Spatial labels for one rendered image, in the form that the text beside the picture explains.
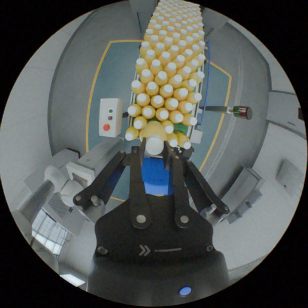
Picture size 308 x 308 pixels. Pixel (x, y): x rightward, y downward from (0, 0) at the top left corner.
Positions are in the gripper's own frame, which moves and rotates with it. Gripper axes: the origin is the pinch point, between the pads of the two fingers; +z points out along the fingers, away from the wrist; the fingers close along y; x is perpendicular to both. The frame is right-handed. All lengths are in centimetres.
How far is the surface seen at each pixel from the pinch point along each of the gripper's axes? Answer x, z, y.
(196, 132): -2, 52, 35
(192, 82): 25.5, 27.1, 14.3
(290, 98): 201, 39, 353
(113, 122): 0.1, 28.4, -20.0
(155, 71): 29.2, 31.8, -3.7
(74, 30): 257, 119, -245
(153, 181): -23.6, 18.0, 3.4
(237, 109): 19.8, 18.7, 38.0
